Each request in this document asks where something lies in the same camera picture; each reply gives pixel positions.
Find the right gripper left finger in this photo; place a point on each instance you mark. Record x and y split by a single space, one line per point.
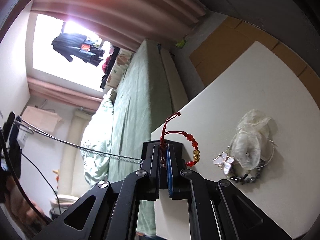
134 210

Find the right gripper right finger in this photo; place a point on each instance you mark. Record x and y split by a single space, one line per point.
194 201

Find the white organza pouch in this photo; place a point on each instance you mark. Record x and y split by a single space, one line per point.
252 146

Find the light green duvet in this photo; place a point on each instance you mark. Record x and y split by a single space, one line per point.
97 138

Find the green bed mattress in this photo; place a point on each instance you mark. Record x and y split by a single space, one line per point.
149 91

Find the floral pillow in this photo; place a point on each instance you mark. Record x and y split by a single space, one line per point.
118 69

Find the small green floor object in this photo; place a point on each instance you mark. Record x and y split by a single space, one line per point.
181 43

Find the dark hanging clothes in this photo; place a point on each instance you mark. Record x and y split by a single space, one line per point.
79 46

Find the pink curtain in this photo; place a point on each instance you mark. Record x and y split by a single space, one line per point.
124 23

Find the pink wall box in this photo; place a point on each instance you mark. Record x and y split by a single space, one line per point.
44 120

